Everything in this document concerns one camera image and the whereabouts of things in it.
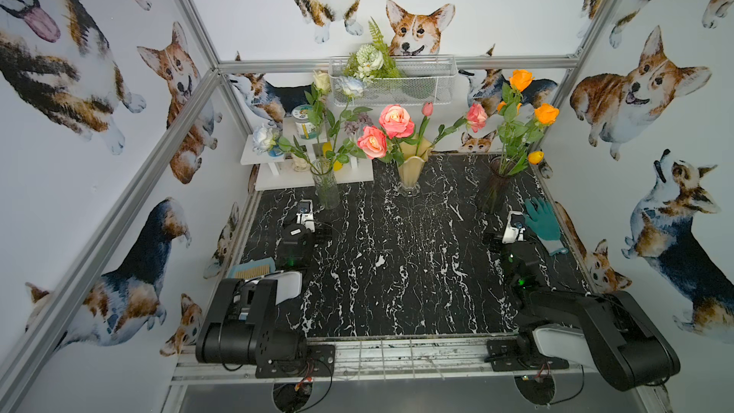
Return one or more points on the dark red glass vase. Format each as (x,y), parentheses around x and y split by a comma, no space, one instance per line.
(491,195)

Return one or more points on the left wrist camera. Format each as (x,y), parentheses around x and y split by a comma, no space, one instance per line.
(305,216)

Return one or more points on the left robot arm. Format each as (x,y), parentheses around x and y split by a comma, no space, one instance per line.
(240,329)

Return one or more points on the clear ribbed glass vase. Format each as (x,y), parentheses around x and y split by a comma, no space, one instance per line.
(326,186)

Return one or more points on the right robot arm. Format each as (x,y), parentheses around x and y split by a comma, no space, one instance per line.
(617,337)

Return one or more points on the pink tulip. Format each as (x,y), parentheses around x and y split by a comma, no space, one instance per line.
(427,112)

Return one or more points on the white tiered shelf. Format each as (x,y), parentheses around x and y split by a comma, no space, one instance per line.
(279,173)

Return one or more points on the teal rubber glove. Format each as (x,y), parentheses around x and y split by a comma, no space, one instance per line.
(540,218)

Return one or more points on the orange tulip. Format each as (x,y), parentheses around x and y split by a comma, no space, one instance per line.
(532,158)

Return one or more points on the white wire wall basket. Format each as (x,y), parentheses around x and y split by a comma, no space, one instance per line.
(422,79)

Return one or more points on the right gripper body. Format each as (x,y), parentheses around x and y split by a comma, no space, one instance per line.
(512,249)

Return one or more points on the clear jar green lid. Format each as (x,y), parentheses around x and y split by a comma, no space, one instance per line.
(306,121)

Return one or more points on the blue label tin can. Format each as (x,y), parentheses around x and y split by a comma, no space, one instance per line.
(275,151)

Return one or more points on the small purple flower pot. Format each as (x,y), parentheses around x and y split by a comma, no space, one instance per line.
(355,127)

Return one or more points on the green fern white flower bouquet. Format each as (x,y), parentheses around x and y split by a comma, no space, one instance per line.
(372,61)

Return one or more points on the pink rose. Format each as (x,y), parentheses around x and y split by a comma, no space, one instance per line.
(396,123)
(475,120)
(376,144)

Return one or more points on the yellow bottle under shelf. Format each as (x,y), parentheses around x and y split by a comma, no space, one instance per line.
(328,149)

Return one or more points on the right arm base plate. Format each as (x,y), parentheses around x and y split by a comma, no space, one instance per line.
(518,354)

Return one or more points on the yellow fluted vase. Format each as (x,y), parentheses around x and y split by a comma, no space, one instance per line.
(415,157)

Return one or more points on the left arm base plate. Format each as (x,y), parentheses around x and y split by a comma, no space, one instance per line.
(311,360)

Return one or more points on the small glass jar under shelf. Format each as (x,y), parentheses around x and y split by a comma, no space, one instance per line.
(300,165)

